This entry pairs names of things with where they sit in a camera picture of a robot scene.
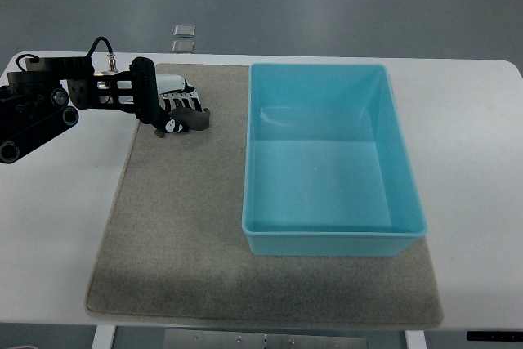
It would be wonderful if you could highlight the white left table leg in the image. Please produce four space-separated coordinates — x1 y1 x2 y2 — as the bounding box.
91 325 116 349

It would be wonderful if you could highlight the black table control panel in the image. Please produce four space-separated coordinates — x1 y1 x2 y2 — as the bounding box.
467 331 523 342

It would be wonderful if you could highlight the blue plastic box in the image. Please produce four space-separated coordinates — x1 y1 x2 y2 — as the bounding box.
242 63 427 257

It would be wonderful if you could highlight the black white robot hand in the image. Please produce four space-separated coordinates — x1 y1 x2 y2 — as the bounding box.
130 57 206 127

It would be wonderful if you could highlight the upper metal floor plate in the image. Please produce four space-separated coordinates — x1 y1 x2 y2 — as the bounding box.
173 24 195 38

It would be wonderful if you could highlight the brown hippo toy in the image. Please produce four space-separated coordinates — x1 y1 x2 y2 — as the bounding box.
153 107 210 138

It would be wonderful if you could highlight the lower metal floor plate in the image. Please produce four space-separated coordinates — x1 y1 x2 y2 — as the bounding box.
172 39 194 53

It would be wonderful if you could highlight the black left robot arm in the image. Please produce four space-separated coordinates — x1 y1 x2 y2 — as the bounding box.
1 36 136 164

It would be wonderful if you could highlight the white table leg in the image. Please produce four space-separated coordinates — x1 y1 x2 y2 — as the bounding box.
405 330 427 349
91 325 116 349

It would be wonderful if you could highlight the metal table crossbar plate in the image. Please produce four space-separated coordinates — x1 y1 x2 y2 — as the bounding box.
163 329 369 349

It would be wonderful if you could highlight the grey felt mat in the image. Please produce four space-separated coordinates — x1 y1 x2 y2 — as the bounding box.
86 63 443 329

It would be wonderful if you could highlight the metal floor plate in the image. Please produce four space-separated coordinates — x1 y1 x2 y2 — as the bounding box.
172 39 194 53
173 24 195 38

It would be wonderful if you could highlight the white right table leg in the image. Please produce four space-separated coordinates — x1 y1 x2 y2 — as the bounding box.
405 330 427 349

